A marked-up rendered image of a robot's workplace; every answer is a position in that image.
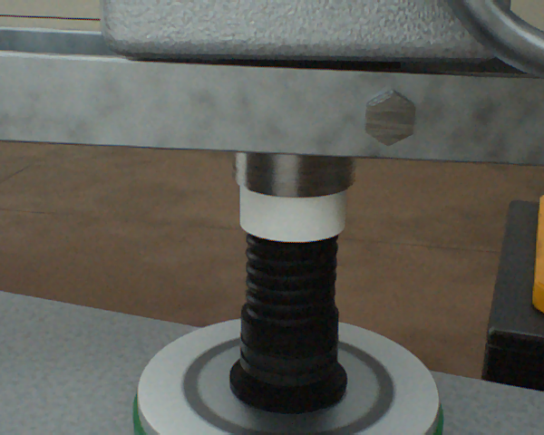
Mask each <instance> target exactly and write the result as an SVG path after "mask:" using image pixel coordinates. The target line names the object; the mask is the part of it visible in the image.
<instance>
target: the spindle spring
mask: <svg viewBox="0 0 544 435"><path fill-rule="evenodd" d="M338 236H339V234H338V235H336V236H333V237H330V238H326V239H322V240H317V241H308V242H304V243H295V244H284V243H275V242H269V241H267V240H266V239H265V238H262V239H261V238H260V237H257V236H254V235H252V234H250V233H247V243H248V248H247V251H246V255H247V258H248V261H247V263H246V269H247V273H248V276H247V278H246V284H247V286H248V290H247V291H246V299H247V301H248V304H247V305H246V312H247V313H248V315H249V316H250V317H251V318H253V319H254V320H256V321H258V322H260V323H262V324H266V325H269V326H274V327H278V328H287V329H295V328H303V327H308V326H311V325H314V324H318V323H321V322H323V321H324V320H325V319H326V318H328V317H329V316H330V315H331V314H332V312H333V311H334V308H335V299H334V297H335V280H336V271H335V269H336V267H337V261H336V256H335V255H336V253H337V249H338V244H337V243H336V240H337V239H338ZM259 252H260V253H259ZM315 253H317V255H314V256H309V257H305V258H296V259H283V258H274V257H268V256H266V255H271V256H306V255H312V254H315ZM312 268H316V269H314V270H311V271H307V272H304V273H297V274H280V273H273V272H269V271H266V269H270V270H276V271H287V272H288V271H303V270H307V269H312ZM315 283H316V284H315ZM266 284H267V285H276V286H301V285H311V284H314V285H311V286H307V287H302V288H293V289H283V288H275V287H270V286H267V285H266ZM260 296H261V297H264V298H267V299H272V300H279V301H298V300H306V299H309V298H313V297H316V296H317V297H316V298H314V299H311V300H308V301H304V302H272V301H268V300H265V299H263V298H261V297H260ZM261 311H263V312H267V313H271V314H284V315H290V314H306V315H301V316H292V317H284V316H274V315H271V314H266V313H263V312H261ZM314 311H315V312H314ZM310 312H313V313H311V314H307V313H310Z"/></svg>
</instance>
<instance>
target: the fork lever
mask: <svg viewBox="0 0 544 435"><path fill-rule="evenodd" d="M400 65H401V68H400V69H396V68H376V67H356V66H335V65H328V66H316V65H296V64H276V63H239V62H237V61H217V58H169V57H126V56H124V55H122V54H119V53H116V52H114V51H112V50H110V49H109V47H108V45H107V43H106V41H105V39H104V37H103V35H102V30H88V29H66V28H46V27H26V26H6V25H0V141H4V142H25V143H45V144H66V145H86V146H106V147H127V148H147V149H167V150H207V151H227V152H247V153H268V154H288V155H307V156H327V157H348V158H368V159H389V160H429V161H449V162H469V163H490V164H510V165H530V166H544V78H540V77H538V76H535V75H532V74H530V73H527V72H523V71H521V70H519V69H517V68H516V67H514V66H512V65H510V64H508V63H505V62H504V61H502V59H500V58H499V57H497V56H495V57H493V58H490V59H489V60H486V61H483V62H481V63H437V62H400Z"/></svg>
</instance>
